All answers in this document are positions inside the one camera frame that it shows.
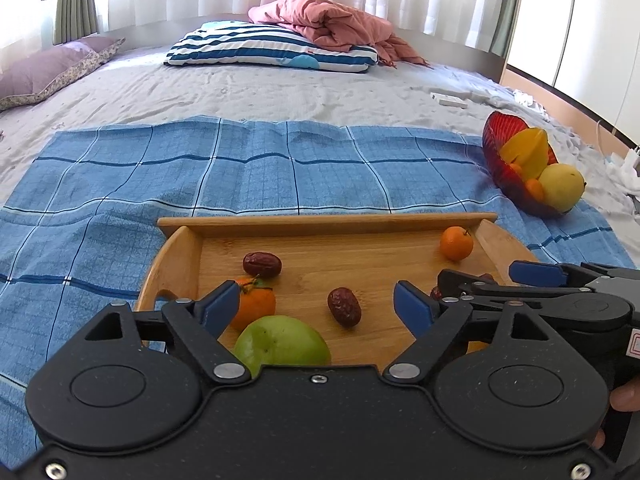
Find small kumquat orange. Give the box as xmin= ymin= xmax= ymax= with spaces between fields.
xmin=439 ymin=226 xmax=474 ymax=262

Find pink crumpled quilt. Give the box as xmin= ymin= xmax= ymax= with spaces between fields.
xmin=247 ymin=0 xmax=428 ymax=66

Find green drape left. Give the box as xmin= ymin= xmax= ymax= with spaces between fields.
xmin=53 ymin=0 xmax=99 ymax=44

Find green drape right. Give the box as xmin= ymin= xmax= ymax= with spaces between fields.
xmin=489 ymin=0 xmax=521 ymax=58

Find large orange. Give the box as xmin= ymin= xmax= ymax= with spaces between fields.
xmin=466 ymin=341 xmax=489 ymax=354

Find tangerine with leaf stem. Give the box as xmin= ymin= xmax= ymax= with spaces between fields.
xmin=231 ymin=276 xmax=277 ymax=332

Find yellow starfruit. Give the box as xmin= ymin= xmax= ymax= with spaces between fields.
xmin=499 ymin=128 xmax=549 ymax=181

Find blue white striped pillow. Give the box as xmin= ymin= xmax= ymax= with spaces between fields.
xmin=164 ymin=21 xmax=378 ymax=73

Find yellow lemon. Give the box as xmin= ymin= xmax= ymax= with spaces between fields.
xmin=538 ymin=164 xmax=586 ymax=214

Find purple floral pillow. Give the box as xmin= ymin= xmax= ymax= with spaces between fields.
xmin=1 ymin=36 xmax=125 ymax=112

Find small orange in bowl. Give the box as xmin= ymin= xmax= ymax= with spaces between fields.
xmin=524 ymin=179 xmax=544 ymax=203

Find person right hand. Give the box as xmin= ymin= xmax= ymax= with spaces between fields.
xmin=589 ymin=378 xmax=640 ymax=451

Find large green apple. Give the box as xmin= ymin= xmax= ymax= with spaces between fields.
xmin=232 ymin=315 xmax=332 ymax=377

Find white bed sheet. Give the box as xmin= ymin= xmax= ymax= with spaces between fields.
xmin=1 ymin=48 xmax=639 ymax=244

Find blue checked blanket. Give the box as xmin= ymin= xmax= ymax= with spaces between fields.
xmin=1 ymin=117 xmax=631 ymax=467

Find white clothes pile right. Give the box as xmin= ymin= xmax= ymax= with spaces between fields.
xmin=604 ymin=148 xmax=640 ymax=211

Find wooden serving tray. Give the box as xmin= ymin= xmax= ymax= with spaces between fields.
xmin=134 ymin=212 xmax=535 ymax=368

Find green drape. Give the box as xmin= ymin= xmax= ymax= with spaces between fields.
xmin=53 ymin=0 xmax=99 ymax=44
xmin=489 ymin=0 xmax=521 ymax=58

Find red date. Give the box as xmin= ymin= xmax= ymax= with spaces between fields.
xmin=242 ymin=252 xmax=282 ymax=280
xmin=328 ymin=287 xmax=361 ymax=328
xmin=430 ymin=286 xmax=442 ymax=301
xmin=480 ymin=273 xmax=496 ymax=283

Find red glass fruit bowl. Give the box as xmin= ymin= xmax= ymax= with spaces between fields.
xmin=482 ymin=112 xmax=565 ymax=219

